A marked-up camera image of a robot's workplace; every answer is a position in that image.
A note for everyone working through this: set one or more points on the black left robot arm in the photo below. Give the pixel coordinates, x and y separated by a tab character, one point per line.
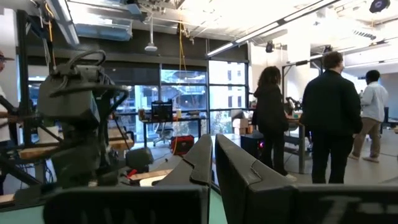
71	102

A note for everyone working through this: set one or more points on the black ceiling spotlight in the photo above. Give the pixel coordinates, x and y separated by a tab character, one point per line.
269	46

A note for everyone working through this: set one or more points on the black metal table frame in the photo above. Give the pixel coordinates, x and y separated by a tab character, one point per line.
24	77

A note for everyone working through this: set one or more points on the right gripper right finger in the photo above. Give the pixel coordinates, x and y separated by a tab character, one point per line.
245	186

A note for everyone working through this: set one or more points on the cardboard boxes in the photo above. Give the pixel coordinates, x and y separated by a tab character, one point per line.
240	124

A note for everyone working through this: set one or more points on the white pendant lamp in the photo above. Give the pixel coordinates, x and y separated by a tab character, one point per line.
151	48

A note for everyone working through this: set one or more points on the red equipment box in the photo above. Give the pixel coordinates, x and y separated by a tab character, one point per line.
183	144

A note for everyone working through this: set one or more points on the person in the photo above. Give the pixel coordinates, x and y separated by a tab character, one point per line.
3	118
270	109
329	109
374	99

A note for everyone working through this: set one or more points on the office chair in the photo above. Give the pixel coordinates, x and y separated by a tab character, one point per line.
164	132

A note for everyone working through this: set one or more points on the round ceiling camera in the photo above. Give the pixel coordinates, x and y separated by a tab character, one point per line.
379	4

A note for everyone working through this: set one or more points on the black office desk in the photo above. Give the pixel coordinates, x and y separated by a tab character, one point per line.
174	119

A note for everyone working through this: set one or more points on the black desk monitor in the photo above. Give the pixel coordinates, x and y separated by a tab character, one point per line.
161	112

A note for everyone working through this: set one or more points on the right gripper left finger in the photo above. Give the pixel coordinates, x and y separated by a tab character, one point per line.
192	174

